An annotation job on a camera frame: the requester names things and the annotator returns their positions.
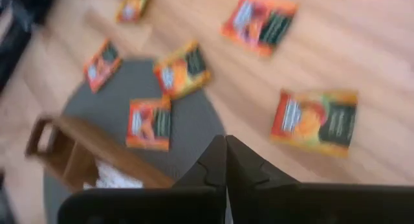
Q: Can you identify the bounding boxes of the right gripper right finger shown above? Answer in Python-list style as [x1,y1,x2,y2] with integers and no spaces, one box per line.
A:
[225,135,414,224]

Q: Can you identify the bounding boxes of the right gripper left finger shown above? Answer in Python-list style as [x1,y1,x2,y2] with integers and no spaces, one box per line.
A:
[57,135,228,224]

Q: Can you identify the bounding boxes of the yellow mango tea packet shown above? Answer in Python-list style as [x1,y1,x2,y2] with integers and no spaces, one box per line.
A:
[114,0,155,24]
[152,39,213,100]
[269,87,359,159]

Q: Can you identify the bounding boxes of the red peach tea packet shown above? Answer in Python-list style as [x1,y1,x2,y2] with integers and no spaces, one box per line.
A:
[221,0,299,59]
[82,38,123,95]
[125,96,172,153]

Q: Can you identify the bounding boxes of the wooden tea organiser box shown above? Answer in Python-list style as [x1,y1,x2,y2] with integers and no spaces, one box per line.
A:
[24,113,175,192]

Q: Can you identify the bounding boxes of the grey round woven mat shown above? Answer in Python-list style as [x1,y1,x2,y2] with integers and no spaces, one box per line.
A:
[41,57,227,224]

